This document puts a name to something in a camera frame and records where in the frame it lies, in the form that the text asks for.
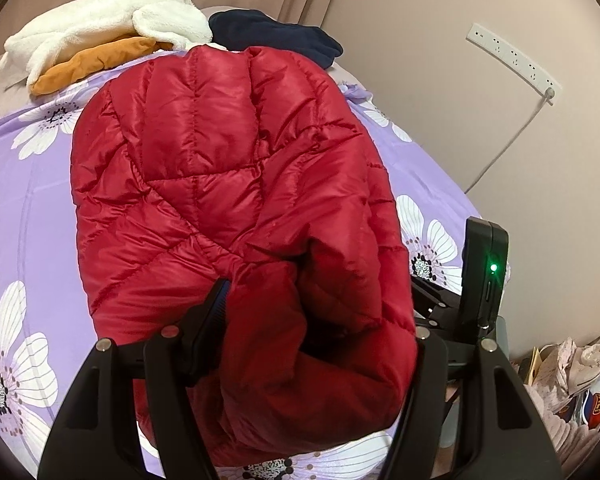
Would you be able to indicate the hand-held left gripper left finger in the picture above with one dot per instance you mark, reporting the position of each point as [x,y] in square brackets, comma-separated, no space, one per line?
[222,302]

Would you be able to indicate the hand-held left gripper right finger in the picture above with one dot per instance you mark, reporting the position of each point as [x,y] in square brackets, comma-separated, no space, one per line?
[427,360]

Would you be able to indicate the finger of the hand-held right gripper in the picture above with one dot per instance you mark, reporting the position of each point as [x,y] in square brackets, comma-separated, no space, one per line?
[432,295]

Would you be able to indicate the red puffer jacket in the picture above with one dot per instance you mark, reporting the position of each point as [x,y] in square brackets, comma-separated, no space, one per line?
[240,185]

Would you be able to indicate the cluttered pile of bags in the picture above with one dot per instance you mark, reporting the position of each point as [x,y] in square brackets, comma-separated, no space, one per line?
[570,375]

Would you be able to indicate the white power strip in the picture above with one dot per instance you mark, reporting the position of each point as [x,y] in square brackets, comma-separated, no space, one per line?
[510,57]

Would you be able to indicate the purple floral blanket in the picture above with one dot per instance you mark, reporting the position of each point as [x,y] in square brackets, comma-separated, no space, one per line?
[25,200]

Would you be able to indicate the navy garment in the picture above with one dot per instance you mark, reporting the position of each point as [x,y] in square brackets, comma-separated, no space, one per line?
[280,35]

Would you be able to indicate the orange garment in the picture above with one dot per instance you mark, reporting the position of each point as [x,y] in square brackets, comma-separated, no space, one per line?
[90,62]

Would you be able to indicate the white fleece garment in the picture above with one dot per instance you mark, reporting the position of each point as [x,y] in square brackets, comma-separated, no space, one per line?
[90,20]

